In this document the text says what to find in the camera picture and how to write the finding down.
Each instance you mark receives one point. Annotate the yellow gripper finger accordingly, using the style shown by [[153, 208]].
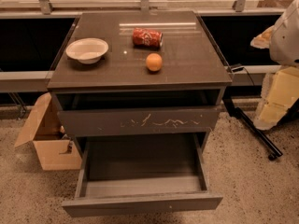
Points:
[[279, 93]]

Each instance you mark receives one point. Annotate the orange fruit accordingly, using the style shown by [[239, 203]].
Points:
[[154, 62]]

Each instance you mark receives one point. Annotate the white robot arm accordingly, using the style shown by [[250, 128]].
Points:
[[282, 39]]

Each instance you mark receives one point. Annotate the grey upper drawer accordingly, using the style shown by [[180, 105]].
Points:
[[141, 112]]

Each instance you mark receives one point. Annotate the grey drawer cabinet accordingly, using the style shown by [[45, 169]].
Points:
[[190, 59]]

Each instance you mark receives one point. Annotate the open middle drawer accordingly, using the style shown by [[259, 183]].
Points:
[[123, 175]]

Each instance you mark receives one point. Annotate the black stand leg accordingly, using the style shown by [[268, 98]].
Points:
[[238, 113]]

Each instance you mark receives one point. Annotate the red soda can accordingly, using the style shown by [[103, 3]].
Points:
[[147, 37]]

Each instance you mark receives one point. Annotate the white bowl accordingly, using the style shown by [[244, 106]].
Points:
[[87, 50]]

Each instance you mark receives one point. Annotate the cardboard box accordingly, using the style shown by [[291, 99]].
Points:
[[43, 129]]

